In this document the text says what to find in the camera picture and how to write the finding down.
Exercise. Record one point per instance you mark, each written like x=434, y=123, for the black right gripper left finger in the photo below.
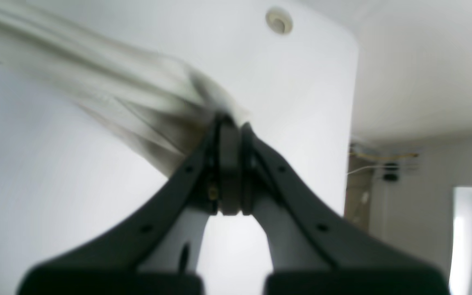
x=155, y=250

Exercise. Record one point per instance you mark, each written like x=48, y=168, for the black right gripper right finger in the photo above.
x=314, y=250

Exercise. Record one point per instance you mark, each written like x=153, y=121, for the beige T-shirt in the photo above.
x=158, y=105

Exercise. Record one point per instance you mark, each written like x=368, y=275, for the right table grommet hole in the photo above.
x=279, y=21

